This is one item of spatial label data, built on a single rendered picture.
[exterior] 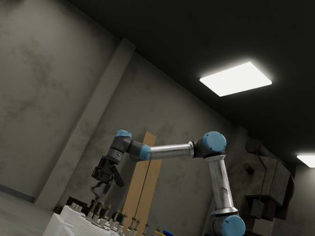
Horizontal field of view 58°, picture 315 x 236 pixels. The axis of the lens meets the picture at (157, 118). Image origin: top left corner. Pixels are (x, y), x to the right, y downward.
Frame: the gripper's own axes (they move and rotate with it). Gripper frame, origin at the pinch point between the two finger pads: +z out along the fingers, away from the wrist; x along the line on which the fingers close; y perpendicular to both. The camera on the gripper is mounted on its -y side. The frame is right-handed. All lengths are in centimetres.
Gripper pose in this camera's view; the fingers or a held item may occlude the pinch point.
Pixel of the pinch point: (98, 200)
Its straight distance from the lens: 141.6
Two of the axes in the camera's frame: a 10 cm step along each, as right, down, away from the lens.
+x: 6.0, -0.7, -8.0
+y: -7.1, -5.0, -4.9
